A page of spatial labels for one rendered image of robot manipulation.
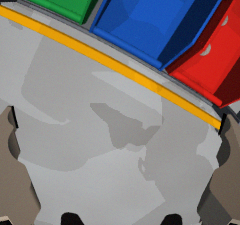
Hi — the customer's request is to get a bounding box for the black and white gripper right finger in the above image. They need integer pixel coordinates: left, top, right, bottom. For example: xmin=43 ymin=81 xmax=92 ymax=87
xmin=197 ymin=113 xmax=240 ymax=225

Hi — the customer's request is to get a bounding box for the yellow bar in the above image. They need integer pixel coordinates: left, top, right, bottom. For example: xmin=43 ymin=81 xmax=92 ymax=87
xmin=0 ymin=5 xmax=221 ymax=130

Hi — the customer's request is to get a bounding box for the red bin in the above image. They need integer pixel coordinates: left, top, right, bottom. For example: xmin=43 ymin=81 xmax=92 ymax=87
xmin=164 ymin=0 xmax=240 ymax=108

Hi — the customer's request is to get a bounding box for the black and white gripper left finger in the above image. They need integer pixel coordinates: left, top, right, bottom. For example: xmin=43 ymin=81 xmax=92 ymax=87
xmin=0 ymin=105 xmax=41 ymax=225

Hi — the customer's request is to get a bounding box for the blue open bin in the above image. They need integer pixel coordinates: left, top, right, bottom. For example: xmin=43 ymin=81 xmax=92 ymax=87
xmin=89 ymin=0 xmax=221 ymax=72

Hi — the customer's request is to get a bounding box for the grey metal bin rack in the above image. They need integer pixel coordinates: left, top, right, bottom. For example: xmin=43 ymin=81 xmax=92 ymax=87
xmin=0 ymin=0 xmax=240 ymax=126

